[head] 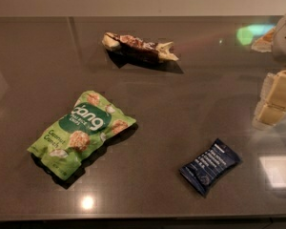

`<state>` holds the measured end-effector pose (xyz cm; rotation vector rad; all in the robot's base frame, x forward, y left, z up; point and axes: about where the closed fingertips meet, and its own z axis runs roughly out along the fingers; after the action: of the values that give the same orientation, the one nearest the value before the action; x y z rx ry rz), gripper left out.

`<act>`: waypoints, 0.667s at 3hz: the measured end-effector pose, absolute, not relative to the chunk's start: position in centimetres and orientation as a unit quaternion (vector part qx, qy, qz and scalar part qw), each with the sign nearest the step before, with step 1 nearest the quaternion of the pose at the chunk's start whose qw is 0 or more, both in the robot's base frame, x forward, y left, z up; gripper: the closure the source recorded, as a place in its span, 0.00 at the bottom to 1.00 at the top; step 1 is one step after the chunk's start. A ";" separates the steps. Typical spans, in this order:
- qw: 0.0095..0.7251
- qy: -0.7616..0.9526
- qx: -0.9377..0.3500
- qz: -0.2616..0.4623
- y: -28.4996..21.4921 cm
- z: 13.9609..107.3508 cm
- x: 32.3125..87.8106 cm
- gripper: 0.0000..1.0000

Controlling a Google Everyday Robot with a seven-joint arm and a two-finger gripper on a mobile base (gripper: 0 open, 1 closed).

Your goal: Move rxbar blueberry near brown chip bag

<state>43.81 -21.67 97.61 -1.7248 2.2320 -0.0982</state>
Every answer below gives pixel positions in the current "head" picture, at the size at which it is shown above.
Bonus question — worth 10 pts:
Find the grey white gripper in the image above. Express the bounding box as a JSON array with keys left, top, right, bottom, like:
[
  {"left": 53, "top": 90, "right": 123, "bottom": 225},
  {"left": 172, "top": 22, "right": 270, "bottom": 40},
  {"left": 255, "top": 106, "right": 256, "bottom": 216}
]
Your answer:
[{"left": 251, "top": 13, "right": 286, "bottom": 130}]

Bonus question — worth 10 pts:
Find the green rice chips bag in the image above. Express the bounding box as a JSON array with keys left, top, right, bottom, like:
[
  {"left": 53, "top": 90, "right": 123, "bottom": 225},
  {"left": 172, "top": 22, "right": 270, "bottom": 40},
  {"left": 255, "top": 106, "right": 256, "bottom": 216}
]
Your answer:
[{"left": 28, "top": 91, "right": 136, "bottom": 180}]

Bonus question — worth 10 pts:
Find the brown chip bag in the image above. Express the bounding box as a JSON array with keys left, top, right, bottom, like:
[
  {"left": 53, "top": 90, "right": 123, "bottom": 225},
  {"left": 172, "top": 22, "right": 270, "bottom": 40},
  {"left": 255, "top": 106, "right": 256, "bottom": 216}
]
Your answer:
[{"left": 102, "top": 32, "right": 178, "bottom": 63}]

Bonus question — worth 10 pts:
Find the dark blue rxbar wrapper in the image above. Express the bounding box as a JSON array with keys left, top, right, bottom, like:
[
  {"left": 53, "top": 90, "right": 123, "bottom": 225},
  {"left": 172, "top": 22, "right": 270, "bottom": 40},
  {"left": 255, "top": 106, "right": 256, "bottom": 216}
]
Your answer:
[{"left": 179, "top": 138, "right": 241, "bottom": 197}]

